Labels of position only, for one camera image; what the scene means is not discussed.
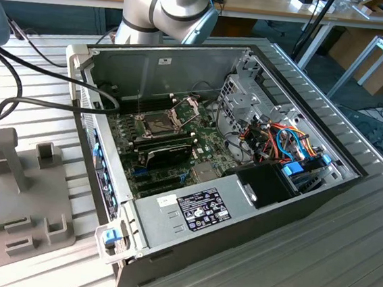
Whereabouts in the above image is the small white box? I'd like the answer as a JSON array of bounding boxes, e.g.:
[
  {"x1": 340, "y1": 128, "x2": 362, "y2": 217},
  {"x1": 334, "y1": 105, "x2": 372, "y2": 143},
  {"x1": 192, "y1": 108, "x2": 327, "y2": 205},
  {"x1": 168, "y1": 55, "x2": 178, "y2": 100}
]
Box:
[{"x1": 288, "y1": 0, "x2": 315, "y2": 13}]

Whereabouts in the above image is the metal socket cover frame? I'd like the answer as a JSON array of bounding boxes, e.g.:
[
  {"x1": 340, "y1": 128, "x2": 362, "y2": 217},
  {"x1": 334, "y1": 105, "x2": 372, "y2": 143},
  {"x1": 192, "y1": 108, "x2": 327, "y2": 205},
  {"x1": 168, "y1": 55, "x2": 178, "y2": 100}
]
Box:
[{"x1": 168, "y1": 93, "x2": 203, "y2": 131}]

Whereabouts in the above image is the black expansion slot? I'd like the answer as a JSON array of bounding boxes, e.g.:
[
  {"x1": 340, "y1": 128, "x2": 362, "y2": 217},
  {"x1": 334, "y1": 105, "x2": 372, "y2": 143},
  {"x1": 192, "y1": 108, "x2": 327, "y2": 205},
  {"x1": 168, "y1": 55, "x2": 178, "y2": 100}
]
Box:
[
  {"x1": 138, "y1": 178, "x2": 185, "y2": 202},
  {"x1": 135, "y1": 171, "x2": 182, "y2": 193}
]

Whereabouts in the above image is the blue case latch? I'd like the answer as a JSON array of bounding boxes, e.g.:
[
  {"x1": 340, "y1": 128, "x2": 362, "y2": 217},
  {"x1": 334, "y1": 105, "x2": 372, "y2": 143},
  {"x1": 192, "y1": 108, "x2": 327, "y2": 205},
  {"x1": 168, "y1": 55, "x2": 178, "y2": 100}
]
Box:
[{"x1": 102, "y1": 229, "x2": 121, "y2": 250}]

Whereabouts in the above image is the thin metal locking lever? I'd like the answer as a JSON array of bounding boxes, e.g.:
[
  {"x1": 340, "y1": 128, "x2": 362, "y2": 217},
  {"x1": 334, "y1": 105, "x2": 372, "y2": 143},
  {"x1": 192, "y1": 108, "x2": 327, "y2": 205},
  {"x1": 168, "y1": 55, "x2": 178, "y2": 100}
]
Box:
[{"x1": 134, "y1": 89, "x2": 146, "y2": 119}]

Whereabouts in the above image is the thin black cable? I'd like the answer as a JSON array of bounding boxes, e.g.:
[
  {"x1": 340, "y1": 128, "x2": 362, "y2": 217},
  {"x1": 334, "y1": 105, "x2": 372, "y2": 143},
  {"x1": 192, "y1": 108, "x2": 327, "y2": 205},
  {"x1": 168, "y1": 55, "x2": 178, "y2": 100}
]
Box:
[{"x1": 5, "y1": 16, "x2": 121, "y2": 74}]

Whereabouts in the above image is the green motherboard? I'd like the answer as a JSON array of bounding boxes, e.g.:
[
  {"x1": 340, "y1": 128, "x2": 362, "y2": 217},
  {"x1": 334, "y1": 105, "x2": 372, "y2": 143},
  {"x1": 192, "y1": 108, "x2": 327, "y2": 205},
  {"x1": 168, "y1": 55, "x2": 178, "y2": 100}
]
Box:
[{"x1": 97, "y1": 86, "x2": 263, "y2": 212}]

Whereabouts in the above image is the graphics card with black cooler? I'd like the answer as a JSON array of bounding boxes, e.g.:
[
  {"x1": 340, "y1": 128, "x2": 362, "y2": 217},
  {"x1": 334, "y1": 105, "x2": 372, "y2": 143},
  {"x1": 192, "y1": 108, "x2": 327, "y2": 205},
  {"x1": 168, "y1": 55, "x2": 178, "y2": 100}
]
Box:
[{"x1": 141, "y1": 140, "x2": 195, "y2": 176}]

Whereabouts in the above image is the blue expansion slot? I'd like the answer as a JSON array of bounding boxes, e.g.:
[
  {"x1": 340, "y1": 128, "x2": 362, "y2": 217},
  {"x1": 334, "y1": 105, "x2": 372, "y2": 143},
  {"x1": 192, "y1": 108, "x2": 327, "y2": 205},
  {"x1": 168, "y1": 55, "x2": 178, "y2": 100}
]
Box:
[{"x1": 131, "y1": 165, "x2": 150, "y2": 178}]

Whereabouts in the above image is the silver chipset heatsink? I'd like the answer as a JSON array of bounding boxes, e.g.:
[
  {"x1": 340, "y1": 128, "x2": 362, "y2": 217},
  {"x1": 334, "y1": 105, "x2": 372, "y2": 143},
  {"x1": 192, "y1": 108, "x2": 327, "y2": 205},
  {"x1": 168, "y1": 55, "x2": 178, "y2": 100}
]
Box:
[{"x1": 191, "y1": 161, "x2": 222, "y2": 187}]

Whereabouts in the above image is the blue disk carrier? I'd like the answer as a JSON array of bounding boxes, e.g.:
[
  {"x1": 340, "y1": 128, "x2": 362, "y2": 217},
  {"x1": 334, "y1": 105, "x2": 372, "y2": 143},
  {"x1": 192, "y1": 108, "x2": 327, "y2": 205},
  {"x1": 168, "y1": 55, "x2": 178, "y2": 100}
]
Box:
[{"x1": 277, "y1": 148, "x2": 334, "y2": 198}]

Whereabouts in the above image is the open PC case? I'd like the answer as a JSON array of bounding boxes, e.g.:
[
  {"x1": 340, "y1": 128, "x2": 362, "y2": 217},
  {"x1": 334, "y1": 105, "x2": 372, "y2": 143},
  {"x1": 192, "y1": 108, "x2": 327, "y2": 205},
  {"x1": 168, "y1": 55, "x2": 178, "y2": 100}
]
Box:
[{"x1": 43, "y1": 25, "x2": 380, "y2": 287}]

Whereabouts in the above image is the multicolour power wire bundle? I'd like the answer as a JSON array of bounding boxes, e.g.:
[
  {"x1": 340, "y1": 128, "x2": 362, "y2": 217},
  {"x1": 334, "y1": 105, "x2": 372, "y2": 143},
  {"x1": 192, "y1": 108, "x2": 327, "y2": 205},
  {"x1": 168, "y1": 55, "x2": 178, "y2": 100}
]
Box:
[{"x1": 237, "y1": 119, "x2": 322, "y2": 168}]

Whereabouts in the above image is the silver metal disk bay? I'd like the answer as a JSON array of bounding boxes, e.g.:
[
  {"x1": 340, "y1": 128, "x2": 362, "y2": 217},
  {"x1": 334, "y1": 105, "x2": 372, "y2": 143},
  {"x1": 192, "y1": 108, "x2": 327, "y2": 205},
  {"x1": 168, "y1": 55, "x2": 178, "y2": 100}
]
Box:
[{"x1": 212, "y1": 46, "x2": 311, "y2": 143}]

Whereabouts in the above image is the grey power supply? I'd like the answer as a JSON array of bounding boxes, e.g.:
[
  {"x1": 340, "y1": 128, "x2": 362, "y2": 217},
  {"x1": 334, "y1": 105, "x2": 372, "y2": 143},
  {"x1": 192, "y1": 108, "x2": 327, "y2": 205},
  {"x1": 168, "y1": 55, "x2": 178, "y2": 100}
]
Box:
[{"x1": 128, "y1": 163, "x2": 264, "y2": 261}]

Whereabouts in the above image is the CPU socket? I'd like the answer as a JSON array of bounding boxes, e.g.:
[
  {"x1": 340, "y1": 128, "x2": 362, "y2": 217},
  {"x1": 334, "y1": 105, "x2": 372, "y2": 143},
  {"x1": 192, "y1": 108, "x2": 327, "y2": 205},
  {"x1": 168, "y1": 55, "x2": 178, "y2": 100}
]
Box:
[{"x1": 136, "y1": 109, "x2": 186, "y2": 142}]

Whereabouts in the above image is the dark fan wire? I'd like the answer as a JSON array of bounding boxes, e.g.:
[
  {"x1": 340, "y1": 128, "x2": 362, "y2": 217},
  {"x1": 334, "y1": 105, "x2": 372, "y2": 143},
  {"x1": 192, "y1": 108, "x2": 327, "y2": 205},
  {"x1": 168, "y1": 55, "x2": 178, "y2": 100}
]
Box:
[{"x1": 191, "y1": 78, "x2": 223, "y2": 99}]

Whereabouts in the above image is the black stand pole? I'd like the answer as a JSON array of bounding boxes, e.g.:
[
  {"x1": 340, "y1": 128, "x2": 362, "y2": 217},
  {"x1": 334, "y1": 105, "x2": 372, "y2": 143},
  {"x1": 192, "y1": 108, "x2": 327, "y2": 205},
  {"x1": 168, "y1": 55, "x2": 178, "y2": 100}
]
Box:
[{"x1": 289, "y1": 0, "x2": 338, "y2": 68}]

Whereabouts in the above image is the grey parts rack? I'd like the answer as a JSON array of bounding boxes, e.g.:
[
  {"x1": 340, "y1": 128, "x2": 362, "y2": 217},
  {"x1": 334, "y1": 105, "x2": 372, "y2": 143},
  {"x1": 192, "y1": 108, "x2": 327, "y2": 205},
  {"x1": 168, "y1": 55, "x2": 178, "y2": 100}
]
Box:
[{"x1": 0, "y1": 126, "x2": 86, "y2": 280}]

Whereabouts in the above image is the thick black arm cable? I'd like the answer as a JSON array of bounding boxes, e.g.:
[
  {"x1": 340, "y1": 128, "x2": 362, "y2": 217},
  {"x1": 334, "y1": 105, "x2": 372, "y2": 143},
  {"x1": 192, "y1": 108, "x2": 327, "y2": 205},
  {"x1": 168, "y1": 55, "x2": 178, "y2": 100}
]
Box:
[{"x1": 0, "y1": 36, "x2": 126, "y2": 181}]

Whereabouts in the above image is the blue data wire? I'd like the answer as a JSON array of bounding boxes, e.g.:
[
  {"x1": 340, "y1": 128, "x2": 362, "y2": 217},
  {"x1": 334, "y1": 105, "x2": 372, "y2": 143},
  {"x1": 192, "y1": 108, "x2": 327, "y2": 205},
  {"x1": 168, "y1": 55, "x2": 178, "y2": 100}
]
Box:
[{"x1": 274, "y1": 126, "x2": 311, "y2": 162}]

